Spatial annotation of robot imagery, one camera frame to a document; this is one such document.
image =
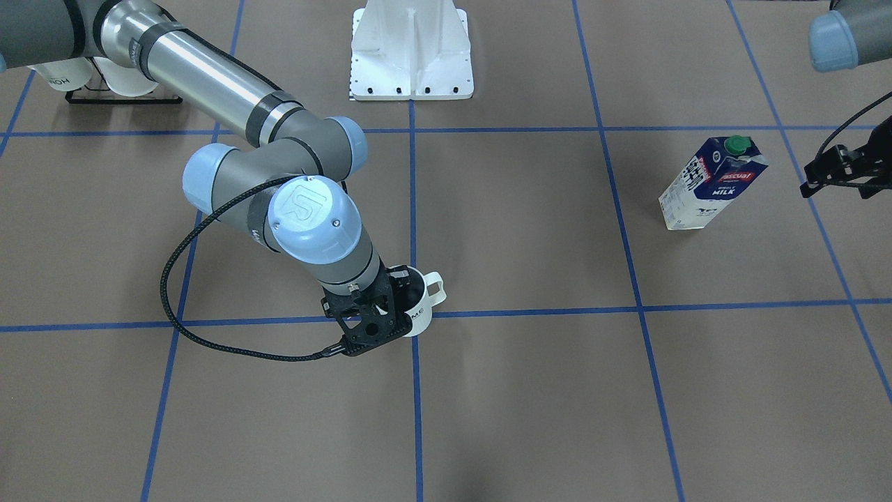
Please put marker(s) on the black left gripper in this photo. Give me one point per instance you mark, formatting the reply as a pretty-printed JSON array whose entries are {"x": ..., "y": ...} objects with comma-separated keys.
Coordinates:
[{"x": 831, "y": 171}]

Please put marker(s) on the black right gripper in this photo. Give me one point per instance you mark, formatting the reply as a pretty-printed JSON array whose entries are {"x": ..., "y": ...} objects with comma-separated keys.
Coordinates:
[{"x": 399, "y": 281}]

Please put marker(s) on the white ribbed mug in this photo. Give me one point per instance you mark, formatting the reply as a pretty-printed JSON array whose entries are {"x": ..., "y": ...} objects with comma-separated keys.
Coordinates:
[{"x": 416, "y": 294}]

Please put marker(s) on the blue white milk carton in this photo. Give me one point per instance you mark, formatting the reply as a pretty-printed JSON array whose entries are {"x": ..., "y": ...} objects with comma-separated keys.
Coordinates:
[{"x": 720, "y": 171}]

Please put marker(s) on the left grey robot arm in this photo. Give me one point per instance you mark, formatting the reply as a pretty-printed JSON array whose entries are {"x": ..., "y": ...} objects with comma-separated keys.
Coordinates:
[{"x": 852, "y": 34}]

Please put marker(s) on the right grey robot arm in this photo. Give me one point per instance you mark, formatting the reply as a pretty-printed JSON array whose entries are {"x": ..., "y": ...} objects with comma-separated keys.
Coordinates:
[{"x": 92, "y": 205}]

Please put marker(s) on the white mug on rack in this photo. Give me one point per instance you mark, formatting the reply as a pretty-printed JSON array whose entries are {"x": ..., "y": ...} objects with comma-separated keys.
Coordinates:
[
  {"x": 124, "y": 81},
  {"x": 67, "y": 75}
]

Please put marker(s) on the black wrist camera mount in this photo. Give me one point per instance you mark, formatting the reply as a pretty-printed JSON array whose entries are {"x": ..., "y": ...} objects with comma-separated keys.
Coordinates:
[{"x": 360, "y": 340}]

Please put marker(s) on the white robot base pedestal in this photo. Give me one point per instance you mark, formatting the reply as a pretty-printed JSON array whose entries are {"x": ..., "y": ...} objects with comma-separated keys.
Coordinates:
[{"x": 410, "y": 50}]

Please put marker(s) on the black wire mug rack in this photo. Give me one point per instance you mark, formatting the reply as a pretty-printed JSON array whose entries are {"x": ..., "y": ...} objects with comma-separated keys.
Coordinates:
[{"x": 97, "y": 91}]

